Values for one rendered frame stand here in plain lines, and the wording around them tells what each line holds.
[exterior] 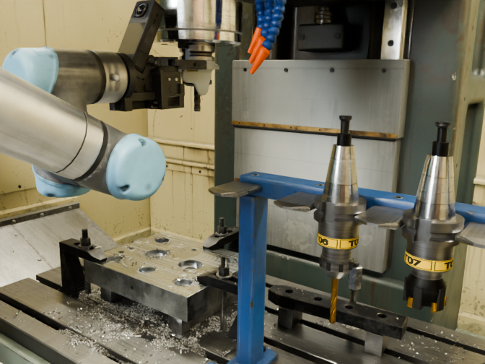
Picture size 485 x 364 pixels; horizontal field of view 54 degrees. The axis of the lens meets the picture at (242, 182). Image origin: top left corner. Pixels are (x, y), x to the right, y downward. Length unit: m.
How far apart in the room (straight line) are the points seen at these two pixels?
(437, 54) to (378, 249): 0.47
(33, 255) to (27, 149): 1.24
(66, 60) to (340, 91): 0.71
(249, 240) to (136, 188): 0.25
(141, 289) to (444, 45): 0.82
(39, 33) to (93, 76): 1.20
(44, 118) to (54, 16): 1.42
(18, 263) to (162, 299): 0.86
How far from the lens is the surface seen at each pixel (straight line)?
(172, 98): 0.79
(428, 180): 0.54
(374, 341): 0.90
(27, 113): 0.48
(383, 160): 1.16
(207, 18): 0.80
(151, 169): 0.55
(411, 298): 0.58
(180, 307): 0.88
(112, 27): 2.05
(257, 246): 0.73
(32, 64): 0.63
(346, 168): 0.57
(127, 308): 1.03
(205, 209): 2.02
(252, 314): 0.77
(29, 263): 1.69
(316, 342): 0.92
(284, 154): 1.28
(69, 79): 0.65
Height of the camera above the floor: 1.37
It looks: 13 degrees down
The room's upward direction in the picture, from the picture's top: 1 degrees clockwise
